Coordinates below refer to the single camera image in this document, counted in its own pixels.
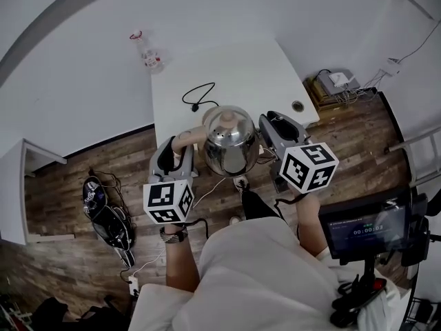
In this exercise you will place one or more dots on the white cabinet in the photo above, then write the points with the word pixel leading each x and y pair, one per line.
pixel 13 191

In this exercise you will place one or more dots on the metal ladder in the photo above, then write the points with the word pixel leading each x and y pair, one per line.
pixel 422 153

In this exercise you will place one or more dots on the person's white shoe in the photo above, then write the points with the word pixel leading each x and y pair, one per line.
pixel 240 183

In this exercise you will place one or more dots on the stack of flat boxes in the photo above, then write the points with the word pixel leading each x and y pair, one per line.
pixel 325 93

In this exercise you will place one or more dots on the person's black trouser leg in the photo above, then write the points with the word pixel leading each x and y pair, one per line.
pixel 256 205

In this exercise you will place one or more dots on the white wall power strip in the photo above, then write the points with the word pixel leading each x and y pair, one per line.
pixel 393 61

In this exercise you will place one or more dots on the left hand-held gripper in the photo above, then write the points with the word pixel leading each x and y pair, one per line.
pixel 167 198

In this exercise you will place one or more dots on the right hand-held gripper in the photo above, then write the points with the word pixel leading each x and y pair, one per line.
pixel 308 167

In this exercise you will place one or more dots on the person's left forearm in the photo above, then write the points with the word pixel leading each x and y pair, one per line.
pixel 181 264

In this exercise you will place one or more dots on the white power adapter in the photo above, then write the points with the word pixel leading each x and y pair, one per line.
pixel 339 78

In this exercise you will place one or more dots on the black monitor stand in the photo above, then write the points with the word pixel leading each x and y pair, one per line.
pixel 365 288

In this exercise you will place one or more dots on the person's right forearm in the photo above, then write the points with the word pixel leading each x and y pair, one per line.
pixel 310 222

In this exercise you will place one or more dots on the white floor power strip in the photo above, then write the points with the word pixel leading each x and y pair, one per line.
pixel 133 285

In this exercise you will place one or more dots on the black bag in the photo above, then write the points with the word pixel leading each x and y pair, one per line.
pixel 108 219

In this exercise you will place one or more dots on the white kettle base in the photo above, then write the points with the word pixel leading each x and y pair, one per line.
pixel 207 115

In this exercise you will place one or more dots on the person's white shirt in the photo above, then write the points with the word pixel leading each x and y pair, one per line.
pixel 262 278

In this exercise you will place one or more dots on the black monitor screen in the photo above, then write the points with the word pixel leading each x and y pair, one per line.
pixel 365 228

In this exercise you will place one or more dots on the clear bottle with red label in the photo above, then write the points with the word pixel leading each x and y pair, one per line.
pixel 150 59

